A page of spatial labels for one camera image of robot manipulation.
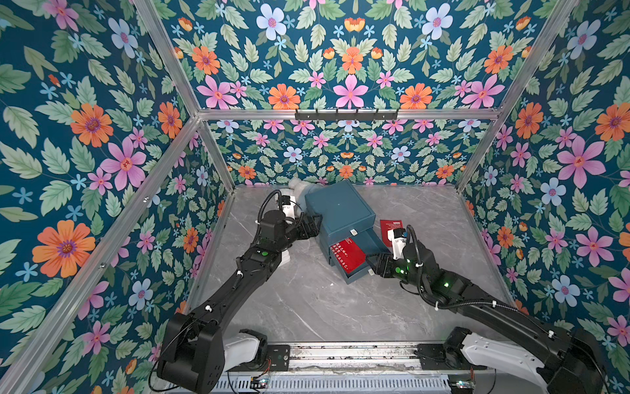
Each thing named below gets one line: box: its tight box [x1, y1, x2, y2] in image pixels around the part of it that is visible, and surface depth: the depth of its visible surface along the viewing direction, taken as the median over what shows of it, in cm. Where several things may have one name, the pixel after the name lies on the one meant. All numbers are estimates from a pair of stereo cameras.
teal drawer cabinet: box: [304, 178, 391, 285], surface depth 87 cm
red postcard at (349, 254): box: [329, 237, 367, 275], surface depth 90 cm
